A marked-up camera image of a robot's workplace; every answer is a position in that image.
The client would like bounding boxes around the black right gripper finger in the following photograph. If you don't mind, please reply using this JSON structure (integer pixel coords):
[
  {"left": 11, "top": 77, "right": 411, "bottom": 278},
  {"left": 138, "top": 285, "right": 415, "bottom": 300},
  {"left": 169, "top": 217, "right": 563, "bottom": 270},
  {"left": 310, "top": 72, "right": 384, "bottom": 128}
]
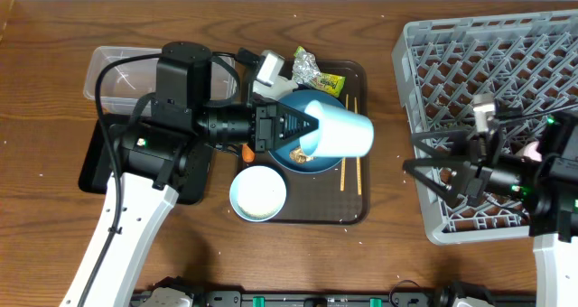
[
  {"left": 402, "top": 158, "right": 471, "bottom": 208},
  {"left": 411, "top": 128, "right": 470, "bottom": 154}
]

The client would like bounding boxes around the large blue bowl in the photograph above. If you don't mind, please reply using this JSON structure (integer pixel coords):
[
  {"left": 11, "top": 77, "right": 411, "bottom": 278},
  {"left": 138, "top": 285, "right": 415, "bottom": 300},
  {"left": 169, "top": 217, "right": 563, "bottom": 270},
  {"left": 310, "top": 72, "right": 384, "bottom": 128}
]
[{"left": 270, "top": 89, "right": 344, "bottom": 173}]

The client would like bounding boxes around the small pink cup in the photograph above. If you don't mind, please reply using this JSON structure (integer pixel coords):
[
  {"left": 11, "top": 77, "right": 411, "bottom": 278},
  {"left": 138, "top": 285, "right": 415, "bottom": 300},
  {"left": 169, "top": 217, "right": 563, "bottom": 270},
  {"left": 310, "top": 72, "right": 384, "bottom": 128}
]
[{"left": 516, "top": 141, "right": 542, "bottom": 162}]

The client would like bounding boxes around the light blue cup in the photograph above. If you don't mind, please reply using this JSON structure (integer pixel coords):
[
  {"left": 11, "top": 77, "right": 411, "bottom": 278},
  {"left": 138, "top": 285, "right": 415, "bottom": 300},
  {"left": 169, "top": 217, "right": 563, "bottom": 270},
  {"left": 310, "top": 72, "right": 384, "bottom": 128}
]
[{"left": 299, "top": 100, "right": 374, "bottom": 158}]

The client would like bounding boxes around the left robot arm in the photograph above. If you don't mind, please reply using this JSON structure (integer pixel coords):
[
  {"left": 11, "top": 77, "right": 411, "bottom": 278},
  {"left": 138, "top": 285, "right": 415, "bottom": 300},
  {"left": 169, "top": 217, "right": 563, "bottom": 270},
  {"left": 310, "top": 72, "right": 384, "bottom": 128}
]
[{"left": 62, "top": 42, "right": 319, "bottom": 306}]

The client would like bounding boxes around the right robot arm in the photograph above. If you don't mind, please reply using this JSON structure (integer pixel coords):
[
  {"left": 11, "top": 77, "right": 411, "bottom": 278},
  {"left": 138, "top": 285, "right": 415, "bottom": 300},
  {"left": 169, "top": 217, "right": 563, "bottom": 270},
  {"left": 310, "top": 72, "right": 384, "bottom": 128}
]
[{"left": 403, "top": 110, "right": 577, "bottom": 306}]

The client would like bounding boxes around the grey dishwasher rack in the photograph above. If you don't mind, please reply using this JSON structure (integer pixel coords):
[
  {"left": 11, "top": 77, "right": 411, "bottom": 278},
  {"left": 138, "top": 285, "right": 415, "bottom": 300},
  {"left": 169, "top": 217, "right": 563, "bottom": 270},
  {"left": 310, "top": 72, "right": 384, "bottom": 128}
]
[{"left": 392, "top": 9, "right": 577, "bottom": 246}]

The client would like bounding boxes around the brown food scrap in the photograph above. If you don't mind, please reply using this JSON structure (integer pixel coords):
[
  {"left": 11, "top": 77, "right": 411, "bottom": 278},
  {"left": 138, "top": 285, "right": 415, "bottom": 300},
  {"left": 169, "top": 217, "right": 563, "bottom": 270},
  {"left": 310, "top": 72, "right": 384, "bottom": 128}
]
[{"left": 289, "top": 146, "right": 314, "bottom": 164}]

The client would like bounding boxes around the crumpled white napkin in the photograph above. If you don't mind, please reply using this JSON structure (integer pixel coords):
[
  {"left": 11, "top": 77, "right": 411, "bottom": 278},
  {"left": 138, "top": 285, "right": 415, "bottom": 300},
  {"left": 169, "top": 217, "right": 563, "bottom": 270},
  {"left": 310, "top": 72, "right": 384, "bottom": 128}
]
[{"left": 253, "top": 76, "right": 299, "bottom": 100}]

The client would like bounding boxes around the orange carrot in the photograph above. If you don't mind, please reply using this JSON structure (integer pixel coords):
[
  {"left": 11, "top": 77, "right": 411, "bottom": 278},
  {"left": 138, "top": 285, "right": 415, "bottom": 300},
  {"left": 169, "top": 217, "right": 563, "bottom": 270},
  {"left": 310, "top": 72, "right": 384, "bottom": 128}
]
[{"left": 242, "top": 144, "right": 256, "bottom": 163}]

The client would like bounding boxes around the foil snack wrapper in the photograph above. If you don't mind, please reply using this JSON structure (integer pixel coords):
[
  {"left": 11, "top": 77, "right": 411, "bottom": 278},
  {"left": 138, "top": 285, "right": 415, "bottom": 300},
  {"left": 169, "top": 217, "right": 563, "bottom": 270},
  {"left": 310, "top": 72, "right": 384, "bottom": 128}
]
[{"left": 292, "top": 46, "right": 346, "bottom": 98}]

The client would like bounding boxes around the light blue rice plate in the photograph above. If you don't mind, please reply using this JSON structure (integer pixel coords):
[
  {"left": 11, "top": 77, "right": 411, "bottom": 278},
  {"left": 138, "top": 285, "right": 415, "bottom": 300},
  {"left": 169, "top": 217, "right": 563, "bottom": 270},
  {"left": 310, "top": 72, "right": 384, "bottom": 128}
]
[{"left": 229, "top": 165, "right": 287, "bottom": 222}]

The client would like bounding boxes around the dark brown serving tray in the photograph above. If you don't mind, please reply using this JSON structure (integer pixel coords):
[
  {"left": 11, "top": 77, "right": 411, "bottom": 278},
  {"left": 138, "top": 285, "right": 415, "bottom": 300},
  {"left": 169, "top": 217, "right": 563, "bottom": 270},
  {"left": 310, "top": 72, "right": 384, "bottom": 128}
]
[{"left": 253, "top": 60, "right": 370, "bottom": 225}]

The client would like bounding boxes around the right wooden chopstick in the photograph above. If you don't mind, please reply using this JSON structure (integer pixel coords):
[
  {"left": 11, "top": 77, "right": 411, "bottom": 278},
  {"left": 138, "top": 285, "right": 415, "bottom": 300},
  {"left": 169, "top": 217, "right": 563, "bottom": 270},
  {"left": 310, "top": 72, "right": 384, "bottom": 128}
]
[{"left": 354, "top": 97, "right": 362, "bottom": 196}]

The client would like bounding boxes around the clear plastic bin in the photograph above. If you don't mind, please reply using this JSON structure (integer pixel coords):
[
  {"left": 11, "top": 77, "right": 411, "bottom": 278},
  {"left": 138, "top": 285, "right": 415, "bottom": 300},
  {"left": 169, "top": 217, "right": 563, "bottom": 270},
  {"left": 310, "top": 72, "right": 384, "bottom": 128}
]
[{"left": 83, "top": 46, "right": 237, "bottom": 115}]

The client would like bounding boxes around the black plastic tray bin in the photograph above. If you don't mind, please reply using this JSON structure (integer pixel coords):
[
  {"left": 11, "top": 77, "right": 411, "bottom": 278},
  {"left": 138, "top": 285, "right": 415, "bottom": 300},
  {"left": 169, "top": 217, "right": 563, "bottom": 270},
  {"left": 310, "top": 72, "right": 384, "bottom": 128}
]
[{"left": 78, "top": 114, "right": 213, "bottom": 205}]

